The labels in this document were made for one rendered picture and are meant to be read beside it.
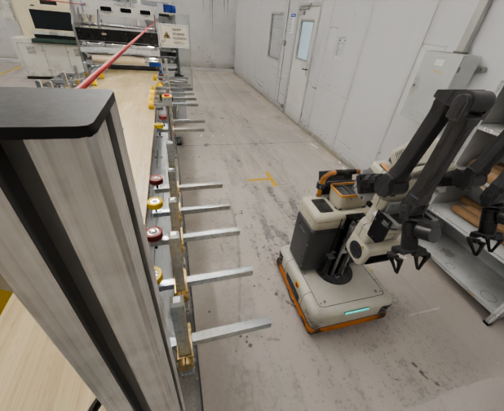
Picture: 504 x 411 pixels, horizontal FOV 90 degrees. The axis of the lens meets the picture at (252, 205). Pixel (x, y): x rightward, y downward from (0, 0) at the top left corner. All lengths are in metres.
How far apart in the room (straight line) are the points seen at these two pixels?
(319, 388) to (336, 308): 0.47
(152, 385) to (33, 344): 0.89
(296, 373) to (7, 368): 1.41
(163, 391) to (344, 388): 1.77
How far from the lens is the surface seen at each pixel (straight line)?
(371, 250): 1.50
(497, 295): 2.88
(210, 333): 0.99
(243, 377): 1.83
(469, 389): 2.36
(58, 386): 0.97
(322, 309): 1.80
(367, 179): 1.21
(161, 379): 0.19
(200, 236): 1.28
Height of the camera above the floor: 1.72
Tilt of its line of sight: 36 degrees down
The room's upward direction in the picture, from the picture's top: 6 degrees clockwise
